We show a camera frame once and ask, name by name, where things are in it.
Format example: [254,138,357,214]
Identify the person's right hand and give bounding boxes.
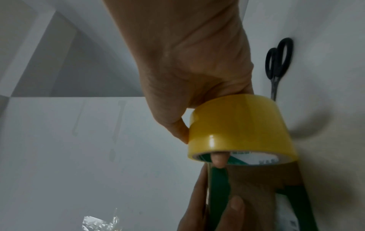
[103,0,255,169]

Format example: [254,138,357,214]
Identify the person's left hand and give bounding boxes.
[177,166,246,231]

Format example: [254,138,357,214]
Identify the green and white box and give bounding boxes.
[206,161,319,231]

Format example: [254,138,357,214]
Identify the yellow packing tape roll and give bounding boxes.
[187,94,299,167]

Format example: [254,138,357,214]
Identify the black scissors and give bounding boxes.
[265,37,294,101]

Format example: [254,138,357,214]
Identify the crumpled clear plastic wrap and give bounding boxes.
[82,208,122,231]

